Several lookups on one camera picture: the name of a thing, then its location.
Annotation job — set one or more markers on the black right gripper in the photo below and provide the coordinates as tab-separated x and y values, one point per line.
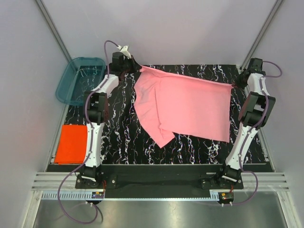
236	83

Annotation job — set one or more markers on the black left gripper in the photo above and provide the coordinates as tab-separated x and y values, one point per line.
135	67

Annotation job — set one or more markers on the pink t shirt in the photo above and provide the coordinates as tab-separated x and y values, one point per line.
168	103

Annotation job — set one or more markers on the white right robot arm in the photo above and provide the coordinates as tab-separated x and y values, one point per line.
253	116

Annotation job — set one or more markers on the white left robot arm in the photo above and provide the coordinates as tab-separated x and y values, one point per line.
96	112

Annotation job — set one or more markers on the teal plastic bin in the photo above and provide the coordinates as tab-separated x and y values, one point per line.
81	74

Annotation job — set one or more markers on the folded orange t shirt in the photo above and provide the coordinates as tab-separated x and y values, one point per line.
72	145

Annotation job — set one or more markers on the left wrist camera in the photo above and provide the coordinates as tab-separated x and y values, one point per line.
124	50

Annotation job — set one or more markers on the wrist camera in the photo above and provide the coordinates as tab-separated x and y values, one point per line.
255	65
124	50

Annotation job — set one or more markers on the right aluminium frame post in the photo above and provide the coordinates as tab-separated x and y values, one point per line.
267	23

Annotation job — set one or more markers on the aluminium frame post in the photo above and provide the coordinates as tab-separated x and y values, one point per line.
267	23
54	31

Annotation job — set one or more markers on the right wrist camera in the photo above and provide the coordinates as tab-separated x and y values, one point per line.
255	65

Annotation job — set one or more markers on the left aluminium frame post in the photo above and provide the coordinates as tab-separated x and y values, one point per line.
54	31

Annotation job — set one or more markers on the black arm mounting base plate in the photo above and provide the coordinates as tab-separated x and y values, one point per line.
181	168

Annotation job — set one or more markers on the white slotted cable duct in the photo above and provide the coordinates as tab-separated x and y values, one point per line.
200	195

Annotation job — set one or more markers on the aluminium rail crossbar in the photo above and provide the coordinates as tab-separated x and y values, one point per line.
264	181

